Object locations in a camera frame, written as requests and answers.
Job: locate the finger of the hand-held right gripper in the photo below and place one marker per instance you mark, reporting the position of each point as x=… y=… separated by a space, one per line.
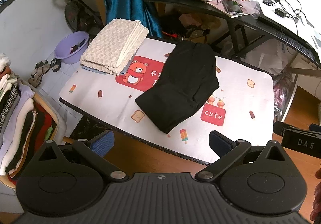
x=278 y=126

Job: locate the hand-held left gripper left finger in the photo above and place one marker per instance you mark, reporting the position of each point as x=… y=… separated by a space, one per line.
x=103 y=142

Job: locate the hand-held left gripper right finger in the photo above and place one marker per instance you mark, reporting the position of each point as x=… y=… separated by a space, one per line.
x=220 y=143

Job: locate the black pants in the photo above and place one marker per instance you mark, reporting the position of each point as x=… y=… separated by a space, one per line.
x=183 y=83

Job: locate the stack of folded clothes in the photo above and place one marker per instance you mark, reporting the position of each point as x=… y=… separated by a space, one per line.
x=22 y=118

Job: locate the person's right hand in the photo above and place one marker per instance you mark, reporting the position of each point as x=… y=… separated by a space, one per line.
x=317 y=194

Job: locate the bear print table cover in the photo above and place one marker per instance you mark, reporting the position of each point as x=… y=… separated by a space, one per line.
x=100 y=113

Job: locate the pink plastic bag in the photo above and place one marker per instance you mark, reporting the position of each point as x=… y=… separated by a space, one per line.
x=280 y=93

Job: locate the white plastic bag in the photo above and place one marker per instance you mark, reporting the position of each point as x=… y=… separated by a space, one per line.
x=263 y=58

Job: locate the black slipper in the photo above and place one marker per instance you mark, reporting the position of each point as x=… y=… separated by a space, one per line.
x=56 y=64

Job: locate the grey sandal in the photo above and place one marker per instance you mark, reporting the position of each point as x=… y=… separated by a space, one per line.
x=35 y=80
x=40 y=68

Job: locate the cream textured folded blanket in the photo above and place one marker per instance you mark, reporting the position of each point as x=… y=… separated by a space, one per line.
x=107 y=46

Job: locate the purple plastic basin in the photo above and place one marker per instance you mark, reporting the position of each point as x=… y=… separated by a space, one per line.
x=64 y=52

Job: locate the small dark item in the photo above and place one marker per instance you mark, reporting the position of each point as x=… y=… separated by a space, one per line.
x=76 y=47

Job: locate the black charger block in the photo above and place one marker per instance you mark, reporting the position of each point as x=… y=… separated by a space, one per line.
x=280 y=12

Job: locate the brown bag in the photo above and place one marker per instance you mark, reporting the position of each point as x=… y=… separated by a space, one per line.
x=200 y=22

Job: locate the black tablet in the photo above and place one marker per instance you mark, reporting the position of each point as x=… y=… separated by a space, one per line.
x=233 y=7

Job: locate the pink notebook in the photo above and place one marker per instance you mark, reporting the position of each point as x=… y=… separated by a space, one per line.
x=215 y=6

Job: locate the black desk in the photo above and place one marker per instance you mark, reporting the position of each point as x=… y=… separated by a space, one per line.
x=175 y=1

